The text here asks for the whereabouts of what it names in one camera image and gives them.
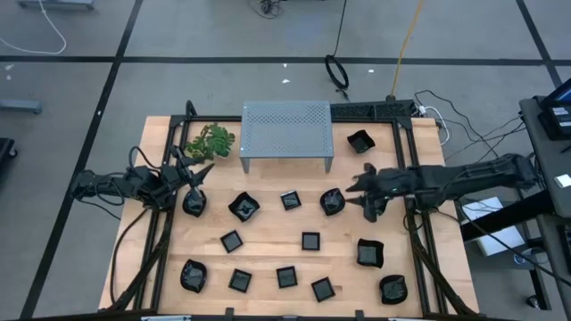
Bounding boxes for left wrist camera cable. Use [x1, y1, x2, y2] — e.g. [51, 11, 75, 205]
[128, 144, 157, 173]

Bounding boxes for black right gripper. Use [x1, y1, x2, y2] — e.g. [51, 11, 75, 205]
[344, 161, 415, 223]

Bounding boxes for green plant in white pot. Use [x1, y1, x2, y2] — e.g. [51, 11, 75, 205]
[183, 122, 236, 162]

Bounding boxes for black laptop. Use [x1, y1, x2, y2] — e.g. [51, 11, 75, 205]
[537, 78, 571, 142]

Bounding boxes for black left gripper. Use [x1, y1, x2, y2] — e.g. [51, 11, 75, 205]
[151, 145, 216, 210]

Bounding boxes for grey side desk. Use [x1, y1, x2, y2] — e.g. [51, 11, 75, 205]
[519, 95, 571, 219]

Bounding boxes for grey furniture base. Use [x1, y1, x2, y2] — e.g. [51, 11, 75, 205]
[16, 0, 96, 11]

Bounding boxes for grey furniture foot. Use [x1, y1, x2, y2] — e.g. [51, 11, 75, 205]
[0, 98, 44, 115]

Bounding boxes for grey perforated metal shelf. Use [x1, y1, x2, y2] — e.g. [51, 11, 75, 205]
[239, 100, 335, 175]

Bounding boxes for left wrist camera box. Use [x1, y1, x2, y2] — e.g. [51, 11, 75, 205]
[158, 163, 179, 184]

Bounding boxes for white floor cable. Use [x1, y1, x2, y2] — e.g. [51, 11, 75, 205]
[0, 0, 68, 56]

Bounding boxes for black chair base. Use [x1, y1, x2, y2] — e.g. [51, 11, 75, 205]
[0, 136, 19, 165]

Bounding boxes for tangled black cable bundle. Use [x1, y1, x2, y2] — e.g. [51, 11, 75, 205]
[246, 0, 287, 21]

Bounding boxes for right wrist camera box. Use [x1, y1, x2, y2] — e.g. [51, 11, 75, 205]
[385, 180, 410, 202]

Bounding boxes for yellow hanging cable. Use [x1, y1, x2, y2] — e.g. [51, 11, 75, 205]
[390, 0, 425, 102]

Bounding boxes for black perforated metal panel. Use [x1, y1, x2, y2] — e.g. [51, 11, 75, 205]
[329, 99, 417, 120]

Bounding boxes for black desk crossbar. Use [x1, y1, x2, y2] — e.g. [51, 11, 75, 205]
[459, 189, 557, 242]

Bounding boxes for black coiled hanging cable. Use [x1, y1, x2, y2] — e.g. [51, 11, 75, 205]
[324, 0, 352, 102]

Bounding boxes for white power cable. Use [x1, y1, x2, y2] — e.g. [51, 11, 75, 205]
[418, 104, 451, 147]

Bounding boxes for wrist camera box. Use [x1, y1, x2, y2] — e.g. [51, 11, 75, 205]
[385, 180, 410, 202]
[158, 163, 179, 184]

